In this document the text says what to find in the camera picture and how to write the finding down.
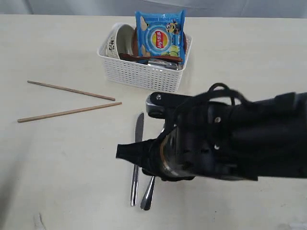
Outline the white perforated plastic basket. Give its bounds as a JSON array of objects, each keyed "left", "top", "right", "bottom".
[{"left": 97, "top": 23, "right": 192, "bottom": 92}]

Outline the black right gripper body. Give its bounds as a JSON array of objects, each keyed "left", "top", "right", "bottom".
[{"left": 156, "top": 96, "right": 259, "bottom": 182}]

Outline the silver metal fork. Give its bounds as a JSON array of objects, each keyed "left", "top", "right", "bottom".
[{"left": 140, "top": 176, "right": 155, "bottom": 211}]

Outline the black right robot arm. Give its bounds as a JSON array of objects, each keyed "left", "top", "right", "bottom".
[{"left": 116, "top": 83, "right": 307, "bottom": 182}]

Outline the brown wooden spoon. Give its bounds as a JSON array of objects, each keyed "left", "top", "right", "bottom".
[{"left": 119, "top": 53, "right": 183, "bottom": 63}]

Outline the wooden chopstick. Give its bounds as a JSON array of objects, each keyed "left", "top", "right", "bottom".
[
  {"left": 17, "top": 102, "right": 122, "bottom": 123},
  {"left": 27, "top": 80, "right": 116, "bottom": 101}
]

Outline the dark foil packet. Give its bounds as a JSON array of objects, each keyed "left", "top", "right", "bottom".
[{"left": 147, "top": 58, "right": 181, "bottom": 70}]

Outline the brown wooden plate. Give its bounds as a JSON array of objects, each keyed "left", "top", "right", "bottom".
[{"left": 131, "top": 28, "right": 188, "bottom": 56}]

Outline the blue chips bag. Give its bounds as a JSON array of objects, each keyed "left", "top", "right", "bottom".
[{"left": 135, "top": 10, "right": 186, "bottom": 64}]

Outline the silver table knife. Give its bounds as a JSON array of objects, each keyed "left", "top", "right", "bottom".
[{"left": 130, "top": 112, "right": 145, "bottom": 207}]

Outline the white floral ceramic bowl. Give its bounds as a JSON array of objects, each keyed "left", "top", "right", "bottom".
[{"left": 106, "top": 23, "right": 134, "bottom": 59}]

